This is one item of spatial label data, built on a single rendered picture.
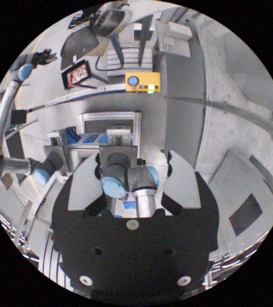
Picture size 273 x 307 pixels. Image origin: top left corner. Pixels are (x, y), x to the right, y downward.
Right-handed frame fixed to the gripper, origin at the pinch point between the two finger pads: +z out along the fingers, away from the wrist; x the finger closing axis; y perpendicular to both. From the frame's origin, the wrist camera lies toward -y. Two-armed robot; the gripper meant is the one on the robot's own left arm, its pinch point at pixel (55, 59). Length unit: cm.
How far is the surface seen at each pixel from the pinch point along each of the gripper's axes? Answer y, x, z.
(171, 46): 65, 6, 40
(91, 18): 29.9, 14.8, -3.7
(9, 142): -154, -50, -28
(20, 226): -477, -397, -245
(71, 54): 26.3, -12.5, -7.6
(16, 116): -30.3, -27.4, -21.7
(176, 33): 69, 18, 34
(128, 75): 43, -25, 12
